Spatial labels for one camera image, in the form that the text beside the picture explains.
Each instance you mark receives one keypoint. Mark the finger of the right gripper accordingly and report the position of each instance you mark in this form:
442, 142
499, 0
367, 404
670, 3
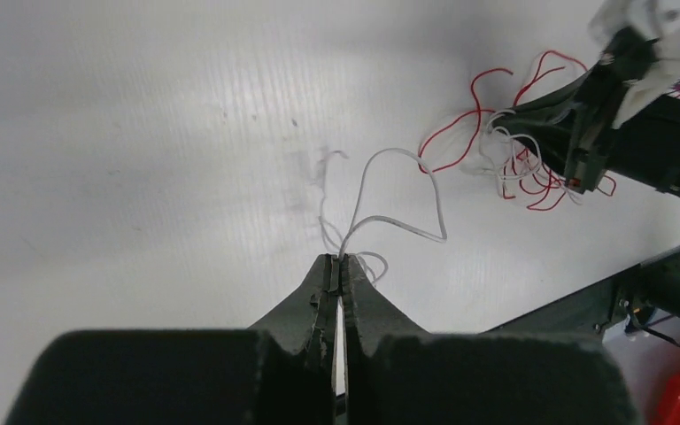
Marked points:
551, 135
564, 98

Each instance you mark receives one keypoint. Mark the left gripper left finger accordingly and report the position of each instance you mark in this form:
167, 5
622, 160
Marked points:
297, 364

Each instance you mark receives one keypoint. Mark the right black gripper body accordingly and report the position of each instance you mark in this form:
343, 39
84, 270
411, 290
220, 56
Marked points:
645, 148

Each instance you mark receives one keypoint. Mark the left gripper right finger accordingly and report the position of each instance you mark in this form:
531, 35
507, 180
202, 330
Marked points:
372, 326

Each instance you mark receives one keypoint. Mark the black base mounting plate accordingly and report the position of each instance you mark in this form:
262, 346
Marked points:
641, 289

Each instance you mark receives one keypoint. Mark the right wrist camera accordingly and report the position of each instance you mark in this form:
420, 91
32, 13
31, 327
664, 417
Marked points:
641, 41

